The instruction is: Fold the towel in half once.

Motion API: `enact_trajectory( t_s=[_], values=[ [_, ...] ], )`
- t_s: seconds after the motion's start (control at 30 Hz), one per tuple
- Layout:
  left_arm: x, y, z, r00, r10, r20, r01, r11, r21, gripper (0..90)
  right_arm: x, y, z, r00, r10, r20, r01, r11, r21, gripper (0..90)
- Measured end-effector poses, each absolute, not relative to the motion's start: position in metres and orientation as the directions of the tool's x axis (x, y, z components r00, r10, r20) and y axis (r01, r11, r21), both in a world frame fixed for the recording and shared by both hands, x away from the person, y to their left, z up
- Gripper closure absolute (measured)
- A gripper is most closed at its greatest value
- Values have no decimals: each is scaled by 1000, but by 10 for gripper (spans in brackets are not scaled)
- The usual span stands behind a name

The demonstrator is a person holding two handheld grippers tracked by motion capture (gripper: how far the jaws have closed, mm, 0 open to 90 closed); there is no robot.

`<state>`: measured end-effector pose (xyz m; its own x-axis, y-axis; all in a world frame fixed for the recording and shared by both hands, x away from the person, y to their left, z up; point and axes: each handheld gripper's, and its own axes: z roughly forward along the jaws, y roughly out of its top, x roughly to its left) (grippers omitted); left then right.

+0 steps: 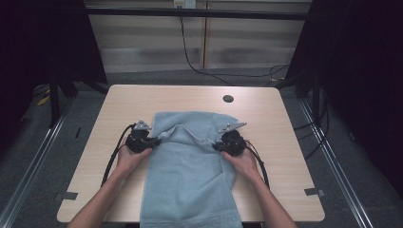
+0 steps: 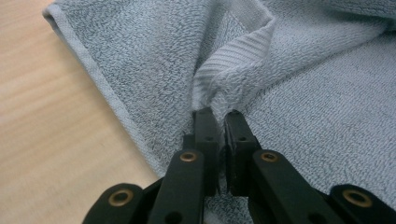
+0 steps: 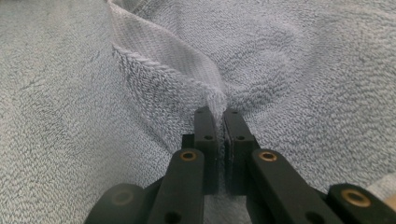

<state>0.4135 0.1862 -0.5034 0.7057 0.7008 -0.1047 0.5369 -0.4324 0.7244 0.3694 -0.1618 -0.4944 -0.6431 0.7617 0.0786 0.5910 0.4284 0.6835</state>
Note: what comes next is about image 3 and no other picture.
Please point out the light blue towel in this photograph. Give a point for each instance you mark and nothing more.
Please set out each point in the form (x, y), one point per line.
(77, 109)

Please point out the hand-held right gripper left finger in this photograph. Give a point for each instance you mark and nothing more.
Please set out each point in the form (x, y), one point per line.
(206, 146)

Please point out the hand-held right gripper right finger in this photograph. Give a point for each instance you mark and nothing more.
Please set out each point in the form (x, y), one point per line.
(238, 146)

